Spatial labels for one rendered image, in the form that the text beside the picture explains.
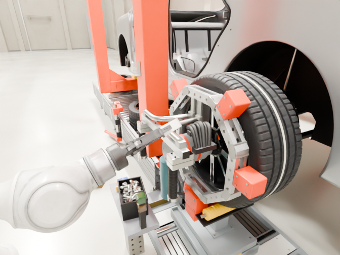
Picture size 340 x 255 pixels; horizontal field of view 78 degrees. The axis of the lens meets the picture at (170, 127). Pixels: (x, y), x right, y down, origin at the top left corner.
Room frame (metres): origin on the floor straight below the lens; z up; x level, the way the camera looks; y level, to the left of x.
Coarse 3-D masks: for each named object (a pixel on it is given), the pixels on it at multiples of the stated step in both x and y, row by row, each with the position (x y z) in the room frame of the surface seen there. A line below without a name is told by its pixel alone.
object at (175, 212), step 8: (176, 208) 1.18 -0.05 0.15; (184, 208) 1.16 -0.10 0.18; (176, 216) 1.10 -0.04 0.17; (176, 224) 1.09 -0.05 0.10; (184, 224) 1.05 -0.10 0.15; (184, 232) 0.99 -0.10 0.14; (192, 232) 0.98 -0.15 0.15; (192, 240) 0.92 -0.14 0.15; (192, 248) 0.89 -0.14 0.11; (200, 248) 0.87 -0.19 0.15; (256, 248) 0.87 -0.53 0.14
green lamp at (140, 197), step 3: (141, 192) 0.78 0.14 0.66; (138, 195) 0.76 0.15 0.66; (141, 195) 0.76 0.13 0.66; (144, 195) 0.76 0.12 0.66; (138, 198) 0.75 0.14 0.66; (141, 198) 0.75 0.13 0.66; (144, 198) 0.75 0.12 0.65; (138, 201) 0.74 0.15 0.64; (141, 201) 0.75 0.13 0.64; (144, 201) 0.75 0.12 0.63
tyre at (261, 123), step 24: (240, 72) 1.00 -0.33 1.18; (264, 96) 0.81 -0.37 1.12; (240, 120) 0.76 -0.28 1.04; (264, 120) 0.72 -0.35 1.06; (288, 120) 0.76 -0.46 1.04; (264, 144) 0.67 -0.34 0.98; (288, 144) 0.72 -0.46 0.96; (192, 168) 1.05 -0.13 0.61; (264, 168) 0.64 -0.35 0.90; (288, 168) 0.70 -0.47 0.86; (264, 192) 0.68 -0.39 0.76
